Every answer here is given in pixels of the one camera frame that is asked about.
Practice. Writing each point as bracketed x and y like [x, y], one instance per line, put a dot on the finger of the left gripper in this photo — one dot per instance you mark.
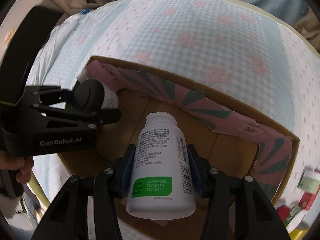
[46, 95]
[101, 117]

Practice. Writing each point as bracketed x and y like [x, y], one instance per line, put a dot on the cardboard box with pink lining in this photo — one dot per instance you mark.
[234, 137]

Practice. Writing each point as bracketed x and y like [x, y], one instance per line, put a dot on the yellow tape roll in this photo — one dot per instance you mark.
[296, 227]

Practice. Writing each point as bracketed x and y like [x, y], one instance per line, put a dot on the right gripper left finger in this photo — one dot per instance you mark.
[67, 215]

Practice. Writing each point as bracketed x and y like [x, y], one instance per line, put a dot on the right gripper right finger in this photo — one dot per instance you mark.
[255, 216]

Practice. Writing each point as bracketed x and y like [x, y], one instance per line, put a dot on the white supplement bottle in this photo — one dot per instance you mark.
[161, 185]

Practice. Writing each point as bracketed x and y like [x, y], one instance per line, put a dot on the person's left hand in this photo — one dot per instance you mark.
[23, 165]

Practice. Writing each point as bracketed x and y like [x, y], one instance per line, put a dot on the checkered floral bed sheet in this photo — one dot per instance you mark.
[226, 45]

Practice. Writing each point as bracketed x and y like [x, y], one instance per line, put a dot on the black lid jar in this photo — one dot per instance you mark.
[92, 95]

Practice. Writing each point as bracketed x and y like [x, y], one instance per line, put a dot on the right beige curtain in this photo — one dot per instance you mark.
[308, 26]

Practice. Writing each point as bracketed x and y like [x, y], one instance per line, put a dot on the light green cream jar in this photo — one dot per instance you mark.
[309, 181]

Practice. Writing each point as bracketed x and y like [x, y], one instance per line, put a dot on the red rectangular box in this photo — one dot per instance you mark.
[307, 200]

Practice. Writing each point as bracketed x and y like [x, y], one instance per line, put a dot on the red lid jar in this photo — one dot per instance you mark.
[283, 212]

